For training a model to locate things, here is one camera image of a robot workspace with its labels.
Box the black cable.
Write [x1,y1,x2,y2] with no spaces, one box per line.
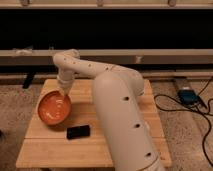
[153,77,213,168]

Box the wooden table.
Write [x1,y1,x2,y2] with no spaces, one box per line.
[16,79,172,168]

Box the blue power adapter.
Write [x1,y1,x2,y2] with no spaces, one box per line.
[178,89,198,105]

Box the orange ceramic bowl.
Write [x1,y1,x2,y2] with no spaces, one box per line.
[37,91,71,125]

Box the black rectangular box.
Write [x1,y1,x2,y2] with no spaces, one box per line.
[66,125,90,140]

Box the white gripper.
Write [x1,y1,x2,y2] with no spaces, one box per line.
[57,70,74,96]

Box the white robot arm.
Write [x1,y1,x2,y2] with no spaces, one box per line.
[53,49,165,171]

